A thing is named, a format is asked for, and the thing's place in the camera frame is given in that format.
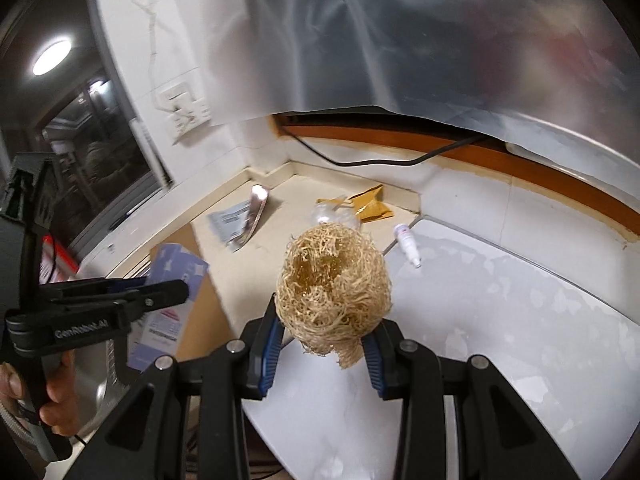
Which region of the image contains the clear crumpled plastic wrap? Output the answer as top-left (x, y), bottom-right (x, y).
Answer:
top-left (311, 202), bottom-right (361, 231)

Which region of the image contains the red pink bottle label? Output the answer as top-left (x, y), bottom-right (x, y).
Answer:
top-left (39, 234), bottom-right (79, 285)

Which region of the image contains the stainless steel sink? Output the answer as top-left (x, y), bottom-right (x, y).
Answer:
top-left (75, 318), bottom-right (145, 441)

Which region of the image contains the white wall socket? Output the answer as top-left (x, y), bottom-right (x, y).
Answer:
top-left (160, 81), bottom-right (210, 144)

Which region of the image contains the person's left hand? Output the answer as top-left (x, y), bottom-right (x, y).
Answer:
top-left (1, 351), bottom-right (80, 437)

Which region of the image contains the small white dropper bottle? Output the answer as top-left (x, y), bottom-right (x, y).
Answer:
top-left (394, 224), bottom-right (422, 268)

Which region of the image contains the dark window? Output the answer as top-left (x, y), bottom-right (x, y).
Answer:
top-left (1, 0), bottom-right (170, 259)

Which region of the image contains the brown cardboard sheet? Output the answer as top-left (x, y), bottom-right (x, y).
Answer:
top-left (150, 224), bottom-right (233, 362)

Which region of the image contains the blue white milk carton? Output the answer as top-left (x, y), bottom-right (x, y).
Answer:
top-left (126, 243), bottom-right (208, 372)

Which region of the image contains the grey silver foil pouch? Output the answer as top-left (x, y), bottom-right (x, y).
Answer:
top-left (207, 183), bottom-right (270, 252)

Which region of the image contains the tan loofah fibre ball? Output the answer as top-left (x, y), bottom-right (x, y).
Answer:
top-left (276, 223), bottom-right (392, 370)

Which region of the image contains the black power cable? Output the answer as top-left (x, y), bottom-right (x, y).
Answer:
top-left (278, 127), bottom-right (476, 167)

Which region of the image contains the yellow crumpled paper bag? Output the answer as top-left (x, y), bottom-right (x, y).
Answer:
top-left (316, 184), bottom-right (394, 223)

